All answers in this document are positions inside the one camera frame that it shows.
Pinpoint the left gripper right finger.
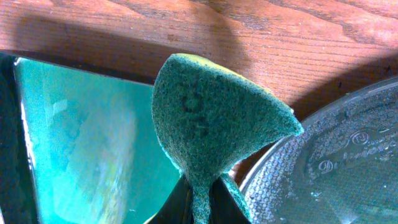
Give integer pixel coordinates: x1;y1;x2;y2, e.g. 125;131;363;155
210;179;251;224

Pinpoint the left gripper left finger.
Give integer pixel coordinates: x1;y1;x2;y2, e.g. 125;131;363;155
146;175;193;224

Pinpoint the green rectangular tray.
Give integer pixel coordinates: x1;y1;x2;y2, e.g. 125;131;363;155
1;54;179;223

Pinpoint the green scrub sponge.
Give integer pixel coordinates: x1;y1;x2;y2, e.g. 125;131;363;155
151;54;303;223

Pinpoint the round black tray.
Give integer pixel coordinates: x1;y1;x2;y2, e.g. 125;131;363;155
240;78;397;224

